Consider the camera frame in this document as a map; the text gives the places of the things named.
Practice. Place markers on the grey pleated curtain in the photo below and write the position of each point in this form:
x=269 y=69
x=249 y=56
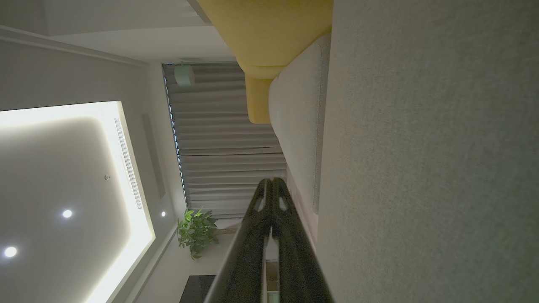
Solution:
x=223 y=139

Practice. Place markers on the white ceiling air vent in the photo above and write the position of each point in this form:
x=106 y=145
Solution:
x=128 y=164

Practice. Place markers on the yellow cushion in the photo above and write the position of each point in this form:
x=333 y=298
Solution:
x=269 y=33

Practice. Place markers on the grey fabric sofa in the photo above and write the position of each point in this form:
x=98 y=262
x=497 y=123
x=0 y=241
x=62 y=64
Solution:
x=429 y=160

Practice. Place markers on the green potted plant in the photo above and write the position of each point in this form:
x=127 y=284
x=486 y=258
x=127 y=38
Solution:
x=196 y=233

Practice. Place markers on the round white lamp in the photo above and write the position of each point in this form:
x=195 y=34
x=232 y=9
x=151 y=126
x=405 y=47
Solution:
x=184 y=75

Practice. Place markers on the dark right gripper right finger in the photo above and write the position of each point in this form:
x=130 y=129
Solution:
x=294 y=261

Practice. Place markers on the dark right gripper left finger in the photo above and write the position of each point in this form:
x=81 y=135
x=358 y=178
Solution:
x=248 y=252

